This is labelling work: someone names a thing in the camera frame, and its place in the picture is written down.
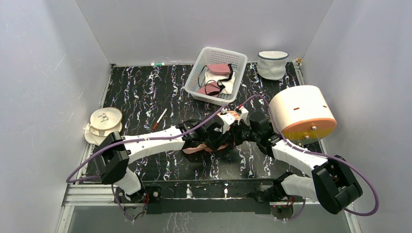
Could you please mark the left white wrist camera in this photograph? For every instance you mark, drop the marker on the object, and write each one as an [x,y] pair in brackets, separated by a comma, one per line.
[228,116]

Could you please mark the pink patterned mesh laundry bag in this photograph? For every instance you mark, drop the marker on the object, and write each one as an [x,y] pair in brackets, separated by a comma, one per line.
[192,124]

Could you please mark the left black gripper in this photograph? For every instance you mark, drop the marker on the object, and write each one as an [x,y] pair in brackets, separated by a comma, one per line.
[221,136]

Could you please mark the aluminium frame rail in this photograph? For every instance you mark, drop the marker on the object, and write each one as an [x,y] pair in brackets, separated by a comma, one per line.
[208,196]

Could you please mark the white and orange drum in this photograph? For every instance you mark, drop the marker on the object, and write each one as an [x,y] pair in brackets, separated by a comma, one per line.
[302,114]

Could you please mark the white mesh laundry bag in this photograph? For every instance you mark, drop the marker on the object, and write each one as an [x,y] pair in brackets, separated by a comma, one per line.
[271,65]

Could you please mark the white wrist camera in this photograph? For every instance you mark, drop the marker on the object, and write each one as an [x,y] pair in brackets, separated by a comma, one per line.
[242,112]
[228,116]

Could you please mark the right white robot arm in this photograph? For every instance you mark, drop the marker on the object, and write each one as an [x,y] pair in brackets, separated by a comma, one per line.
[327,181]

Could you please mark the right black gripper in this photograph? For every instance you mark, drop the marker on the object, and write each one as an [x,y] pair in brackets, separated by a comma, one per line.
[241,130]

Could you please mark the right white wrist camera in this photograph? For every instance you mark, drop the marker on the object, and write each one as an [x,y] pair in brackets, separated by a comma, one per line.
[242,112]

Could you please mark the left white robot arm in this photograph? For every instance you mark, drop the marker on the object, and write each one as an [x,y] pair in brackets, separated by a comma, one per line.
[115,152]

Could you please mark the white plastic basket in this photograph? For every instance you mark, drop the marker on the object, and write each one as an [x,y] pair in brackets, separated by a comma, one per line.
[212,55]

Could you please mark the red and white pen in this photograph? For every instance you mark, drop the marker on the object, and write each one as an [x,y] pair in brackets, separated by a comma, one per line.
[155,126]

